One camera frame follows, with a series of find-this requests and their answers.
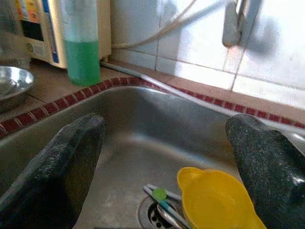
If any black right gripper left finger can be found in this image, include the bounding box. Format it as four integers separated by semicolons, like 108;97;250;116
0;113;106;229

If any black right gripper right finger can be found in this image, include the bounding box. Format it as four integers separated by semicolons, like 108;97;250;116
225;113;305;229

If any yellow plastic bowl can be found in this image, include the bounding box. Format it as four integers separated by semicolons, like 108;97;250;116
176;166;266;229

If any round steel dish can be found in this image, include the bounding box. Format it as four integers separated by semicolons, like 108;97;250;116
0;66;35;113

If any metal spoon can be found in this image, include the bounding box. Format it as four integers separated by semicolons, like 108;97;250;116
156;204;184;229

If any steel sink drain strainer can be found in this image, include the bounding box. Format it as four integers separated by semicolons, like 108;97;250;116
138;194;189;229

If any steel sink basin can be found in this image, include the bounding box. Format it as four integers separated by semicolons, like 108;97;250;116
0;85;305;229

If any grey training chopsticks green clip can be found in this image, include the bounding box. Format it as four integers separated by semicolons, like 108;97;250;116
142;183;193;229

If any green dish soap bottle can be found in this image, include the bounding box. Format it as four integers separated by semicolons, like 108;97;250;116
61;0;101;87

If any white water ionizer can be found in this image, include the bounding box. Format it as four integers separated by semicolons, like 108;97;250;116
15;0;112;70

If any grey tube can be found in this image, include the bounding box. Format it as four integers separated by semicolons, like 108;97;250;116
100;61;229;115

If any white hose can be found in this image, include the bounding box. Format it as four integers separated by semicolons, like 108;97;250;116
112;0;224;50

